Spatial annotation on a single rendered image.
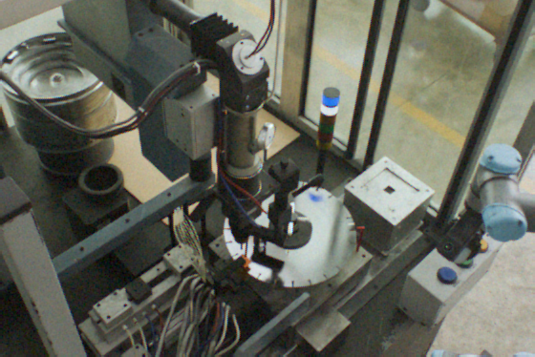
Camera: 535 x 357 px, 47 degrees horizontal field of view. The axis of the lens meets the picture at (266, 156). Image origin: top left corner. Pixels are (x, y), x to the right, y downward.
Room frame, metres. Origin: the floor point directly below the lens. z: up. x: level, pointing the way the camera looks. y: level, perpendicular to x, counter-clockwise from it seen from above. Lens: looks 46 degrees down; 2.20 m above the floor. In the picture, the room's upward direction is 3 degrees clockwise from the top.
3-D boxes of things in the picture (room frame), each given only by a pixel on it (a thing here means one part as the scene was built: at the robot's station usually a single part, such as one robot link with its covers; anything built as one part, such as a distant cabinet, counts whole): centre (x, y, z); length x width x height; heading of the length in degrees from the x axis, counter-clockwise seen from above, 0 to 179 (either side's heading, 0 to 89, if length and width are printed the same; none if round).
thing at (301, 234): (0.95, -0.07, 0.96); 0.11 x 0.11 x 0.03
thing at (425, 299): (0.93, -0.50, 0.82); 0.28 x 0.11 x 0.15; 135
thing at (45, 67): (1.36, 0.60, 0.93); 0.31 x 0.31 x 0.36
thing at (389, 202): (1.14, -0.35, 0.82); 0.18 x 0.18 x 0.15; 45
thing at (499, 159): (0.88, -0.47, 1.27); 0.09 x 0.08 x 0.11; 175
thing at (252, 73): (0.93, 0.15, 1.45); 0.35 x 0.07 x 0.28; 45
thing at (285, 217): (0.88, -0.04, 1.17); 0.06 x 0.05 x 0.20; 126
